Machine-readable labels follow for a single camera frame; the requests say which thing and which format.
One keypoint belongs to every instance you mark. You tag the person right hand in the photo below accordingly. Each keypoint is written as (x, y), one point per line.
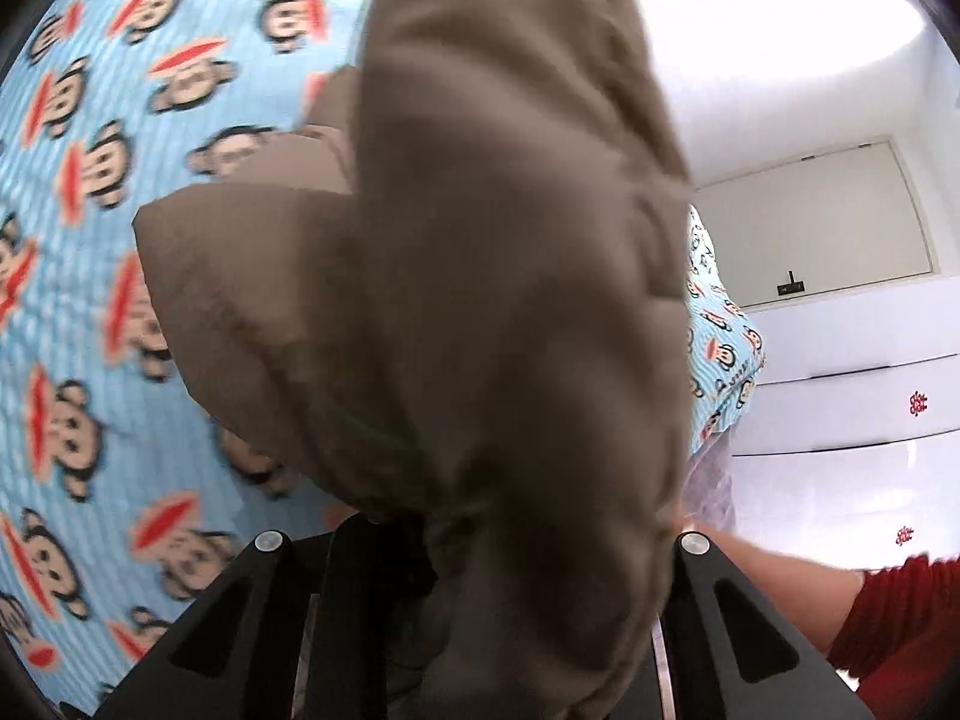
(815, 598)

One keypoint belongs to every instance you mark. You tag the white drawer cabinet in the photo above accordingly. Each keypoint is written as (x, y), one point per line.
(849, 451)

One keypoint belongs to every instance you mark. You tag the beige puffer jacket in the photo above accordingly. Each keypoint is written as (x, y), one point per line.
(457, 294)

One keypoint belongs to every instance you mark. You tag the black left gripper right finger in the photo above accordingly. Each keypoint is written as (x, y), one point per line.
(720, 651)

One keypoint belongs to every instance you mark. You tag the blue monkey print bedsheet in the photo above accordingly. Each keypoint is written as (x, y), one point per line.
(123, 500)

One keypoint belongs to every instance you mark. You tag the white wardrobe door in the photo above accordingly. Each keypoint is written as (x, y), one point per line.
(819, 225)

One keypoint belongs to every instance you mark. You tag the red sleeve forearm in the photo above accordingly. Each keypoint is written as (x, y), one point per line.
(900, 640)

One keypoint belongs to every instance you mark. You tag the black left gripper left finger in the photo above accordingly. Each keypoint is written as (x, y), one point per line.
(293, 628)

